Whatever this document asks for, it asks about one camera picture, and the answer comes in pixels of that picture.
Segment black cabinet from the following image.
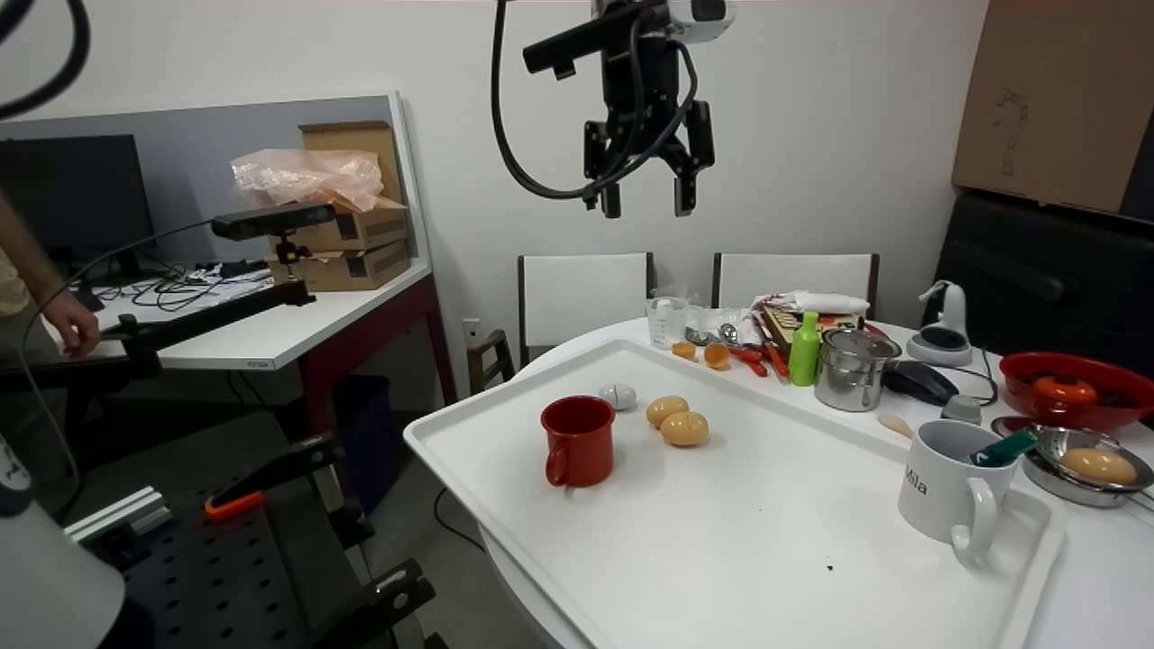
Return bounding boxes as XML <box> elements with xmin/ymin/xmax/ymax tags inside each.
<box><xmin>933</xmin><ymin>190</ymin><xmax>1154</xmax><ymax>382</ymax></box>

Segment white desk gadget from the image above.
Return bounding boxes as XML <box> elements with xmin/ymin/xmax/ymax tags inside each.
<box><xmin>906</xmin><ymin>277</ymin><xmax>984</xmax><ymax>372</ymax></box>

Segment grey desk partition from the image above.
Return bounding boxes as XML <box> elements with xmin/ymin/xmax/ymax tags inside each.
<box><xmin>0</xmin><ymin>90</ymin><xmax>418</xmax><ymax>273</ymax></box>

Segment large cardboard panel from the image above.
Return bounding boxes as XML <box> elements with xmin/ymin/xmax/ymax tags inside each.
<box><xmin>952</xmin><ymin>0</ymin><xmax>1154</xmax><ymax>223</ymax></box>

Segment tall cardboard box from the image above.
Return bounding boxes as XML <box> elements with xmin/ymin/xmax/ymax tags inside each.
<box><xmin>294</xmin><ymin>120</ymin><xmax>409</xmax><ymax>212</ymax></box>

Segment brown egg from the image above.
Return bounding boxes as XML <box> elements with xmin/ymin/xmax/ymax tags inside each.
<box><xmin>657</xmin><ymin>409</ymin><xmax>714</xmax><ymax>455</ymax></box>
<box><xmin>643</xmin><ymin>394</ymin><xmax>693</xmax><ymax>434</ymax></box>

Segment person's bare forearm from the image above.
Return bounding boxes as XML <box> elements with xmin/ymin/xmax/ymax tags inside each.
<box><xmin>0</xmin><ymin>190</ymin><xmax>74</xmax><ymax>312</ymax></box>

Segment black stereo camera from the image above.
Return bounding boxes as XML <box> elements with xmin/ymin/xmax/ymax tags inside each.
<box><xmin>209</xmin><ymin>203</ymin><xmax>340</xmax><ymax>244</ymax></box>

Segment red enamel cup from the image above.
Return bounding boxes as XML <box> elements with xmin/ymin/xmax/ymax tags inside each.
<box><xmin>537</xmin><ymin>394</ymin><xmax>620</xmax><ymax>491</ymax></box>

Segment black computer mouse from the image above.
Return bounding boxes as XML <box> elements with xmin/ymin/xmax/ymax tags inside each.
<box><xmin>879</xmin><ymin>356</ymin><xmax>962</xmax><ymax>409</ymax></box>

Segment flat cardboard box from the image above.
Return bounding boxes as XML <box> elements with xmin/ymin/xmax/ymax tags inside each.
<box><xmin>265</xmin><ymin>197</ymin><xmax>418</xmax><ymax>295</ymax></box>

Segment orange toy fruit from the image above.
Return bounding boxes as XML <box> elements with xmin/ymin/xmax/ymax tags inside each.
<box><xmin>1027</xmin><ymin>372</ymin><xmax>1104</xmax><ymax>413</ymax></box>

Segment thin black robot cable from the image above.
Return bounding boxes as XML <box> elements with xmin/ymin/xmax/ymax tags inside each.
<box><xmin>482</xmin><ymin>0</ymin><xmax>699</xmax><ymax>208</ymax></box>

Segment pink plastic bag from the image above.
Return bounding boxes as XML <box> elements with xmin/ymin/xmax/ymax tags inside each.
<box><xmin>228</xmin><ymin>144</ymin><xmax>389</xmax><ymax>218</ymax></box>

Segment black lever clamp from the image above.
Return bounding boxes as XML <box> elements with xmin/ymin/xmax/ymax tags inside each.
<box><xmin>340</xmin><ymin>557</ymin><xmax>442</xmax><ymax>641</ymax></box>

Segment dark folding step stool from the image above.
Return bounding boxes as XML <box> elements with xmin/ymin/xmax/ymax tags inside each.
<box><xmin>463</xmin><ymin>325</ymin><xmax>518</xmax><ymax>394</ymax></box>

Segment small beige pad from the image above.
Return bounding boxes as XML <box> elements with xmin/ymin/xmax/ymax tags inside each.
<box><xmin>871</xmin><ymin>409</ymin><xmax>920</xmax><ymax>441</ymax></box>

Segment black metal bar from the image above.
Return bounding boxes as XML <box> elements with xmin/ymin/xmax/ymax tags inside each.
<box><xmin>86</xmin><ymin>277</ymin><xmax>316</xmax><ymax>363</ymax></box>

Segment white desk red frame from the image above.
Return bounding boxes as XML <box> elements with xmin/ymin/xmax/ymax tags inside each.
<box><xmin>69</xmin><ymin>257</ymin><xmax>462</xmax><ymax>444</ymax></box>

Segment brown wooden sticks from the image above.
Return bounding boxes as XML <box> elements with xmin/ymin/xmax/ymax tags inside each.
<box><xmin>745</xmin><ymin>303</ymin><xmax>798</xmax><ymax>354</ymax></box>

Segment person's bare hand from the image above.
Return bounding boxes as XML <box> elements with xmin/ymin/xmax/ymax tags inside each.
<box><xmin>38</xmin><ymin>291</ymin><xmax>105</xmax><ymax>362</ymax></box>

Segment white ceramic mug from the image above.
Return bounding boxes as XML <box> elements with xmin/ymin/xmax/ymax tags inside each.
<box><xmin>894</xmin><ymin>420</ymin><xmax>1022</xmax><ymax>571</ymax></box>

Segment teal plastic spoon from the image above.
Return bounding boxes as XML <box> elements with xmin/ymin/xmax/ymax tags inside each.
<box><xmin>965</xmin><ymin>431</ymin><xmax>1039</xmax><ymax>470</ymax></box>

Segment red plastic bowl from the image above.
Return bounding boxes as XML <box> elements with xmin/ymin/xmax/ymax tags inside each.
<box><xmin>996</xmin><ymin>350</ymin><xmax>1154</xmax><ymax>434</ymax></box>

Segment black perforated breadboard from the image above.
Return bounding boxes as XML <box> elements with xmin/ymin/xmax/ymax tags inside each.
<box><xmin>84</xmin><ymin>500</ymin><xmax>442</xmax><ymax>649</ymax></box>

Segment beige egg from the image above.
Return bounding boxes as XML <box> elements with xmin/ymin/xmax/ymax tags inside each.
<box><xmin>1056</xmin><ymin>444</ymin><xmax>1140</xmax><ymax>491</ymax></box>

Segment black computer monitor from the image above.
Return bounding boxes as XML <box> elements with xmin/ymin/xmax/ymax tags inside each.
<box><xmin>0</xmin><ymin>135</ymin><xmax>158</xmax><ymax>286</ymax></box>

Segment black clamp orange handle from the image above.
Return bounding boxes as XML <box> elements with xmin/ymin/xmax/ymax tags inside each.
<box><xmin>194</xmin><ymin>431</ymin><xmax>346</xmax><ymax>529</ymax></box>

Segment white backed chair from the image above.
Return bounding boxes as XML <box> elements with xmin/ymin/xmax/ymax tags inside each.
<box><xmin>705</xmin><ymin>250</ymin><xmax>882</xmax><ymax>313</ymax></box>
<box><xmin>516</xmin><ymin>250</ymin><xmax>661</xmax><ymax>363</ymax></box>

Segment dark blue bin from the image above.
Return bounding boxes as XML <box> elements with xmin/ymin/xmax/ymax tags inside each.
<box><xmin>329</xmin><ymin>372</ymin><xmax>406</xmax><ymax>517</ymax></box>

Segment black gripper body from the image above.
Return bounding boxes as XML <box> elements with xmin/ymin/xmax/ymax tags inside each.
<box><xmin>594</xmin><ymin>0</ymin><xmax>697</xmax><ymax>164</ymax></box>

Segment aluminium extrusion bar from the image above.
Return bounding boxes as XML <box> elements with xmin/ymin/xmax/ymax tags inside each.
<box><xmin>62</xmin><ymin>485</ymin><xmax>173</xmax><ymax>550</ymax></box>

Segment red handled utensil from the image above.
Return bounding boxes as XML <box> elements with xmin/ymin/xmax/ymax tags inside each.
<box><xmin>726</xmin><ymin>340</ymin><xmax>798</xmax><ymax>382</ymax></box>

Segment large white plastic tray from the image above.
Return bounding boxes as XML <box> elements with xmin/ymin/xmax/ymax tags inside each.
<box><xmin>400</xmin><ymin>337</ymin><xmax>1068</xmax><ymax>649</ymax></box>

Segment white plastic packet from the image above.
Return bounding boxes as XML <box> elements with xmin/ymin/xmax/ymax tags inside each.
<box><xmin>777</xmin><ymin>289</ymin><xmax>871</xmax><ymax>322</ymax></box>

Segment thick black cable hose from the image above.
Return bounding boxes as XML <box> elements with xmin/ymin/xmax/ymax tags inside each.
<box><xmin>0</xmin><ymin>0</ymin><xmax>93</xmax><ymax>124</ymax></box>

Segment clear drinking glass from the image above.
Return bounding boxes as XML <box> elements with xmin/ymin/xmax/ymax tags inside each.
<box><xmin>645</xmin><ymin>289</ymin><xmax>699</xmax><ymax>350</ymax></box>

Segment tangled desk cables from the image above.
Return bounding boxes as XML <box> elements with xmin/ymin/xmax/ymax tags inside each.
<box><xmin>118</xmin><ymin>257</ymin><xmax>274</xmax><ymax>312</ymax></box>

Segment green plastic bottle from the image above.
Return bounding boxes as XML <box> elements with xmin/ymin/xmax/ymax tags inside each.
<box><xmin>786</xmin><ymin>312</ymin><xmax>828</xmax><ymax>390</ymax></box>

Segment white cone shaped cover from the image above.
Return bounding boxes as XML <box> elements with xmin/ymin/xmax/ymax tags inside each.
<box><xmin>0</xmin><ymin>437</ymin><xmax>128</xmax><ymax>649</ymax></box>

